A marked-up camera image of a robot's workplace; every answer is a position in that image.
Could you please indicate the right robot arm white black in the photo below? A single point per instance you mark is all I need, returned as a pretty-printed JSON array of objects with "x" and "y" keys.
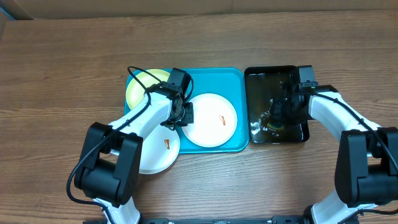
[{"x": 366, "y": 166}]

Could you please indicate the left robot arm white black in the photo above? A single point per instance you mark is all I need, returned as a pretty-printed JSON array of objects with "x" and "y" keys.
[{"x": 108, "y": 168}]

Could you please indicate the green yellow sponge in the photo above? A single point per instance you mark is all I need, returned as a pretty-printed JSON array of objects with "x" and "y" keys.
[{"x": 276, "y": 126}]

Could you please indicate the yellow plate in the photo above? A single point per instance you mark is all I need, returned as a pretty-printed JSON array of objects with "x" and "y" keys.
[{"x": 135, "y": 92}]

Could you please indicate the pale pink plate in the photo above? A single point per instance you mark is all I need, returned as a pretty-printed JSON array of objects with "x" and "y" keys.
[{"x": 207, "y": 129}]

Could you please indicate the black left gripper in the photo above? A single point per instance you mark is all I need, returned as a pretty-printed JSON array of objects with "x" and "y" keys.
[{"x": 189, "y": 119}]

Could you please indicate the black water tray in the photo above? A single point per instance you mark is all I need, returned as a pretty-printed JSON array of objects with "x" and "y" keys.
[{"x": 259, "y": 82}]

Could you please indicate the sauce smear on white plate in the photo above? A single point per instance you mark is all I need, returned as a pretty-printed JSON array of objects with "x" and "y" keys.
[{"x": 167, "y": 143}]

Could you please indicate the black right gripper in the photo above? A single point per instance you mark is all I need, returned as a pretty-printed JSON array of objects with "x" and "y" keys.
[{"x": 282, "y": 117}]

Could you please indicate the teal plastic tray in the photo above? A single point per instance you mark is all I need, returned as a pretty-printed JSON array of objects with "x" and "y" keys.
[{"x": 229, "y": 83}]

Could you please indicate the white plate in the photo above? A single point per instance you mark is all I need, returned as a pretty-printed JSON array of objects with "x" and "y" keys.
[{"x": 155, "y": 156}]

